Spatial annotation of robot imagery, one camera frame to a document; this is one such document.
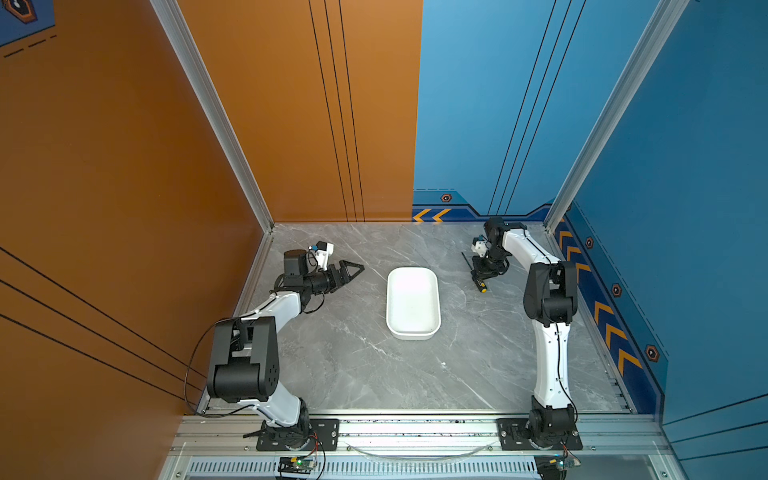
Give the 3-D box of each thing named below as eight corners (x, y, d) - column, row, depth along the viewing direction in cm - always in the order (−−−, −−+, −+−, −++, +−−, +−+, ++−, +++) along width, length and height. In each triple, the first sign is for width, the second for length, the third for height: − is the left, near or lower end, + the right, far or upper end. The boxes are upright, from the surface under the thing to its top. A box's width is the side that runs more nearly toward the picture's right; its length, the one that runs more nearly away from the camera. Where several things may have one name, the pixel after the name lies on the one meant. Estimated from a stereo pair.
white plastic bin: (386, 341, 91) (385, 332, 86) (387, 277, 106) (387, 266, 101) (441, 341, 91) (444, 332, 86) (434, 277, 106) (436, 266, 101)
